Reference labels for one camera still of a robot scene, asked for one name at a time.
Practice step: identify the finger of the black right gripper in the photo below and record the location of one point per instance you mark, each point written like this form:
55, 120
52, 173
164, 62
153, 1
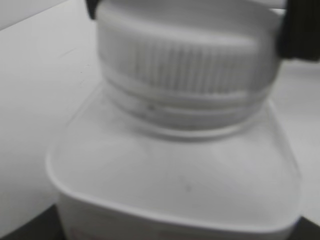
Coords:
299, 35
91, 6

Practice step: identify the white screw cap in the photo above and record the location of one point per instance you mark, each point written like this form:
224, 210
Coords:
194, 47

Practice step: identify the white yogurt drink bottle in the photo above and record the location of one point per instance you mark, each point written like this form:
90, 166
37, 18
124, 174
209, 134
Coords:
176, 156

